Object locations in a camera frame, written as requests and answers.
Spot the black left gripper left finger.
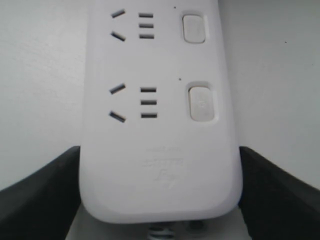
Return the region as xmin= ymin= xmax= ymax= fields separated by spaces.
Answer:
xmin=0 ymin=146 xmax=81 ymax=240

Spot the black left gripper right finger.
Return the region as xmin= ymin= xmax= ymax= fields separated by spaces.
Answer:
xmin=238 ymin=146 xmax=320 ymax=240

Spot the white five-socket power strip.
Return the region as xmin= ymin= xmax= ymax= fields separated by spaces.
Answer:
xmin=79 ymin=0 xmax=243 ymax=224

